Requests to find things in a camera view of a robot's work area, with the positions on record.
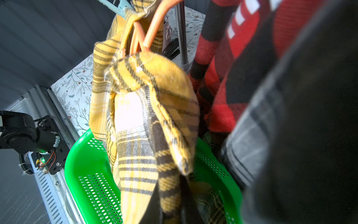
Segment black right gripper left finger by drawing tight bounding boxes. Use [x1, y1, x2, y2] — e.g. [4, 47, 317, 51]
[140, 182, 163, 224]

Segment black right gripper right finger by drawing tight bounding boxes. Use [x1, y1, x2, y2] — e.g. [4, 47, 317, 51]
[180, 175, 204, 224]

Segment yellow plaid long-sleeve shirt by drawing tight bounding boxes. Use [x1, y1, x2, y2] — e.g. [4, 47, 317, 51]
[89, 0, 227, 224]

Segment orange plastic hanger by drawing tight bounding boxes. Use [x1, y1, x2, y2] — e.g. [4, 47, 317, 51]
[119, 1, 181, 58]

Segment light blue clothespin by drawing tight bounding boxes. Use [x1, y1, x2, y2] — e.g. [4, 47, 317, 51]
[98, 0, 134, 19]

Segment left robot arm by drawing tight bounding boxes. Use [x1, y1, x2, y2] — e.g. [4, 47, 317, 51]
[1, 111, 61, 155]

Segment grey plaid long-sleeve shirt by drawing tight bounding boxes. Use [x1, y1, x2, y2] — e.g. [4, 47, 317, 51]
[222, 1, 358, 224]

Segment green perforated plastic tray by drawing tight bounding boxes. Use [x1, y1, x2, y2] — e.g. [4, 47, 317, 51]
[64, 129, 243, 224]

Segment floral table mat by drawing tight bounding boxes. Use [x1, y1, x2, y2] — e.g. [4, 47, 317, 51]
[51, 7, 206, 136]

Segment black stapler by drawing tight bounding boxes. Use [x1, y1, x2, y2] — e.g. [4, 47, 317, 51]
[162, 38, 180, 60]

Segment red black plaid shirt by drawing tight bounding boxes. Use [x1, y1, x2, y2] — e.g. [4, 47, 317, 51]
[189, 1, 323, 135]

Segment steel clothes rack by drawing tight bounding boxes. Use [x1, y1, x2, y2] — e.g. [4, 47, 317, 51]
[174, 1, 192, 73]

